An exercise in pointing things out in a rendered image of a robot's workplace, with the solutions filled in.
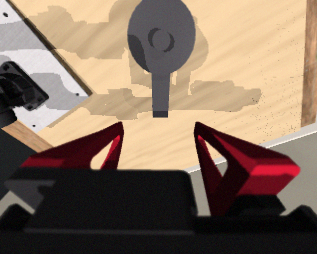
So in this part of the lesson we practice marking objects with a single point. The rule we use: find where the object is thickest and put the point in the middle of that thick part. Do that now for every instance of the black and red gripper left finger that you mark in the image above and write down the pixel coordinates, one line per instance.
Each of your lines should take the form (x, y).
(78, 153)

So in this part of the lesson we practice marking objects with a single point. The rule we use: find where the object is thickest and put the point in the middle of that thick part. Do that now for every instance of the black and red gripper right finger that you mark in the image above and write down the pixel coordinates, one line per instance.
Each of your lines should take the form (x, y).
(251, 168)

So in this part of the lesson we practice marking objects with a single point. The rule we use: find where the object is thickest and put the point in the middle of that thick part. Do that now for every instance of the blue kettle with black lid and handle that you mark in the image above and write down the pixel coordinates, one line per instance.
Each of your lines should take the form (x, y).
(161, 36)

